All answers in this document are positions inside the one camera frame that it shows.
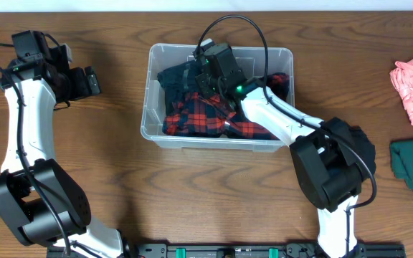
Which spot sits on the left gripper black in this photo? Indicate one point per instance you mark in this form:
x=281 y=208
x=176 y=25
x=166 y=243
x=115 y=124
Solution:
x=80 y=88

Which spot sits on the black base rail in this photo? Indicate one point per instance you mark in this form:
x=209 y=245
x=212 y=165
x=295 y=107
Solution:
x=292 y=250

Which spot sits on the red navy plaid shirt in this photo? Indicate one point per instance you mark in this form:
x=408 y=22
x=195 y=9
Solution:
x=197 y=116

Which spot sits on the black banded cloth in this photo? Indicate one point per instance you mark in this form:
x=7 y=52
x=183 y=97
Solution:
x=178 y=80
x=364 y=147

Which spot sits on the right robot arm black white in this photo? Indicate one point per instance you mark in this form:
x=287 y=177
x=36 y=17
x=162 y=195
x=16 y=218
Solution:
x=331 y=158

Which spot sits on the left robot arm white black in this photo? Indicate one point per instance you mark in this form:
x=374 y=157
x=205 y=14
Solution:
x=39 y=202

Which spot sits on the clear plastic storage bin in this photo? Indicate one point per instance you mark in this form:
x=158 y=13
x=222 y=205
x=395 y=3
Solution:
x=250 y=59

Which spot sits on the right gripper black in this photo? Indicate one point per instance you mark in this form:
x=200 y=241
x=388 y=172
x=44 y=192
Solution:
x=202 y=80

